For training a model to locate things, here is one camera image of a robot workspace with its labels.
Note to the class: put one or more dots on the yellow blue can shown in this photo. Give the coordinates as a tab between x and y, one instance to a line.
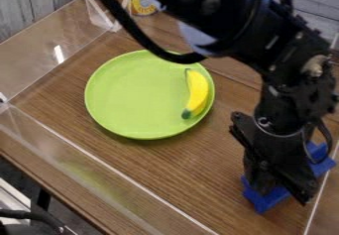
142	8

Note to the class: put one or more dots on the blue plastic block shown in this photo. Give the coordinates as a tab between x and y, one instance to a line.
266	202

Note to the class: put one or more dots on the clear acrylic front wall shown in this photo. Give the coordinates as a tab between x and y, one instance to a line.
117	203

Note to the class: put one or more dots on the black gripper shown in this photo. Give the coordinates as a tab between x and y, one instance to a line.
277	159

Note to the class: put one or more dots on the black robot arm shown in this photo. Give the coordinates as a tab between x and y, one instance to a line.
266	36

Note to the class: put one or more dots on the yellow toy banana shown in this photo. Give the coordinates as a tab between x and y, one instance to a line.
199	92

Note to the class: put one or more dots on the green plate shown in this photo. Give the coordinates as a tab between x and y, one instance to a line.
137	94

